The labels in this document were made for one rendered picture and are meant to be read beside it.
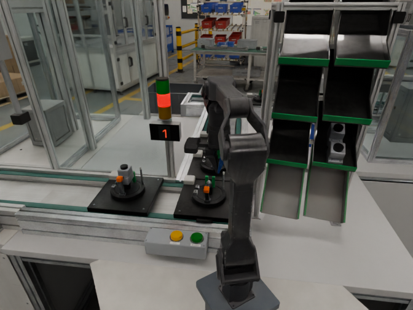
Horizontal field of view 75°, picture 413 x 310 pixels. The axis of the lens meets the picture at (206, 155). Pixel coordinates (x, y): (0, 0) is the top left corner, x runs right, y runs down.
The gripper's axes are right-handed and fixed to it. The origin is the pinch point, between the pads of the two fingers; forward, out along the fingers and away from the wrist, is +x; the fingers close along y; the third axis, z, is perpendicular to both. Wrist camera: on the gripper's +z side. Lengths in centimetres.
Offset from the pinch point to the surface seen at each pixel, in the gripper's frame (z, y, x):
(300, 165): 10.5, -25.9, 5.1
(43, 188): 24, 82, 34
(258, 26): 745, -42, 9
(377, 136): 78, -81, 23
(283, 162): 11.3, -20.5, 4.8
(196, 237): -2.3, 6.3, 28.2
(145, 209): 9.6, 28.1, 28.5
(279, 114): 11.7, -17.3, -11.4
